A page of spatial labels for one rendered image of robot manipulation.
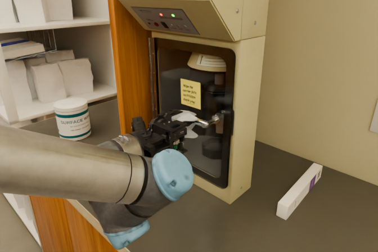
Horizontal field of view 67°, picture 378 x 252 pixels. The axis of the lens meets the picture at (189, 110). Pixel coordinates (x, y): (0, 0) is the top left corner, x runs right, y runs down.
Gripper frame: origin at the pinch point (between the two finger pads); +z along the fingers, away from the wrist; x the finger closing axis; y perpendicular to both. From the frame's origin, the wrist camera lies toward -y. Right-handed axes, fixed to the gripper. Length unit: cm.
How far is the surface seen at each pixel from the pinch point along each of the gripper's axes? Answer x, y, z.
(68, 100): -8, -67, -4
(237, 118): 1.2, 10.9, 6.0
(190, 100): 3.2, -3.5, 4.1
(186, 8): 28.1, 3.6, -4.1
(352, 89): 2, 26, 49
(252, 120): -2.1, 10.8, 14.0
